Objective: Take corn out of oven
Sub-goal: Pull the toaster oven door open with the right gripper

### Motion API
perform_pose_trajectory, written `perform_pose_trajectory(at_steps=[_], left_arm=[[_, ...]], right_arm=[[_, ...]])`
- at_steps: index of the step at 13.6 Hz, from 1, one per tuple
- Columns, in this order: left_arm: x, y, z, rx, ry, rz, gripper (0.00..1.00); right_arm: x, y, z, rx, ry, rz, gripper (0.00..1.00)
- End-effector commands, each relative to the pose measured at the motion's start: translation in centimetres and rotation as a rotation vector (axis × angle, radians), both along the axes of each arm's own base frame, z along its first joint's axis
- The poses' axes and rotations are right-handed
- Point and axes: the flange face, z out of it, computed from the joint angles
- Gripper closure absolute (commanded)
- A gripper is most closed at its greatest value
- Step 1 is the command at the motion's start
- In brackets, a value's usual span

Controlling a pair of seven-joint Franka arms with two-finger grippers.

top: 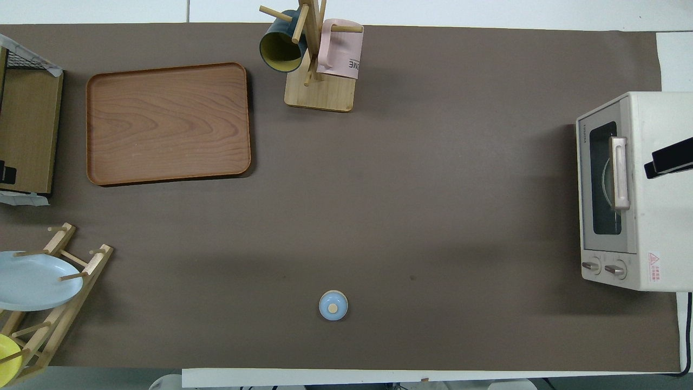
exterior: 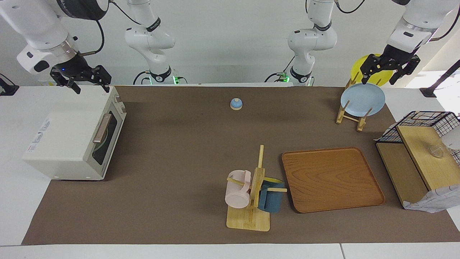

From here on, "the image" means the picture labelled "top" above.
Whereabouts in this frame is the oven glass door with handle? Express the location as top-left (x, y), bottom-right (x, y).
top-left (576, 95), bottom-right (639, 255)

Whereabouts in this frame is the white toaster oven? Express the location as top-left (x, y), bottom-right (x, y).
top-left (576, 91), bottom-right (693, 293)

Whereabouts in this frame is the brown table mat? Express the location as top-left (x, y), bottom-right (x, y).
top-left (0, 23), bottom-right (682, 373)

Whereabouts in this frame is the pink mug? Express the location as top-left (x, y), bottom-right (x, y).
top-left (316, 18), bottom-right (364, 80)

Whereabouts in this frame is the wooden mug tree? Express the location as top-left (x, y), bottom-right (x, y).
top-left (259, 0), bottom-right (363, 113)

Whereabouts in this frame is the blue jar with wooden knob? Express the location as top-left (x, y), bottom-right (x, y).
top-left (318, 290), bottom-right (349, 321)

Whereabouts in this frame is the dark green mug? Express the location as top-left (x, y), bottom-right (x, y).
top-left (259, 10), bottom-right (309, 74)

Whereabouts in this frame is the wooden serving tray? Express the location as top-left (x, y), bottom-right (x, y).
top-left (86, 62), bottom-right (252, 187)

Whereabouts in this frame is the white round object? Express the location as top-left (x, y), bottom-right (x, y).
top-left (148, 373), bottom-right (183, 390)

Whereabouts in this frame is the wooden dish rack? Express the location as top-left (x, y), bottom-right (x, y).
top-left (0, 222), bottom-right (114, 386)

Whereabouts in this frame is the wooden shelf cabinet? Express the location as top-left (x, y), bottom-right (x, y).
top-left (0, 46), bottom-right (64, 196)

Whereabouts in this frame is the white tape piece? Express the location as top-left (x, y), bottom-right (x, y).
top-left (0, 191), bottom-right (50, 207)

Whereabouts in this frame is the light blue plate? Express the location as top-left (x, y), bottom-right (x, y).
top-left (0, 251), bottom-right (84, 312)

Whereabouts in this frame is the yellow plate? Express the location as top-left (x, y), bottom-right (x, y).
top-left (0, 334), bottom-right (24, 383)

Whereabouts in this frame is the black oven power cable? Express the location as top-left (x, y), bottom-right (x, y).
top-left (658, 292), bottom-right (693, 378)

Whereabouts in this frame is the black wire basket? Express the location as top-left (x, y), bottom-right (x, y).
top-left (0, 34), bottom-right (63, 75)

